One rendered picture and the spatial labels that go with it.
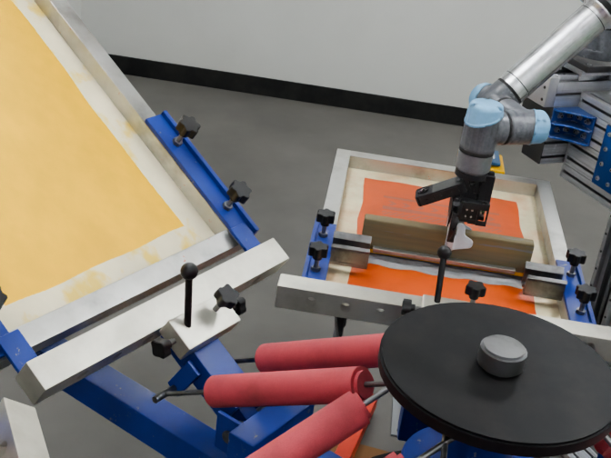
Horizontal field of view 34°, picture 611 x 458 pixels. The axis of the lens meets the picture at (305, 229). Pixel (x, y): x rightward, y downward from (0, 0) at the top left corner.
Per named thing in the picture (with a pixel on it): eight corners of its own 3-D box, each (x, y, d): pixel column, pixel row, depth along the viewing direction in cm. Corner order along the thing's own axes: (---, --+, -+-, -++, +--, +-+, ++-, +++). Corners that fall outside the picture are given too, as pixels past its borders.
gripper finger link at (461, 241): (468, 266, 219) (476, 227, 216) (442, 262, 219) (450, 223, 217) (467, 262, 222) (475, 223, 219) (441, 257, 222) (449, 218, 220)
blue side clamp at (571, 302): (549, 282, 229) (556, 255, 225) (571, 285, 228) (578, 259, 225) (565, 353, 202) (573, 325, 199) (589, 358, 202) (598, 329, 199)
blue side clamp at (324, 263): (312, 243, 231) (315, 216, 228) (333, 247, 231) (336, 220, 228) (295, 310, 205) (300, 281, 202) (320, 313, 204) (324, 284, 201)
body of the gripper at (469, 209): (485, 230, 216) (495, 180, 211) (445, 224, 217) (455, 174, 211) (483, 215, 223) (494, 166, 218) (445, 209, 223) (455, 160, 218)
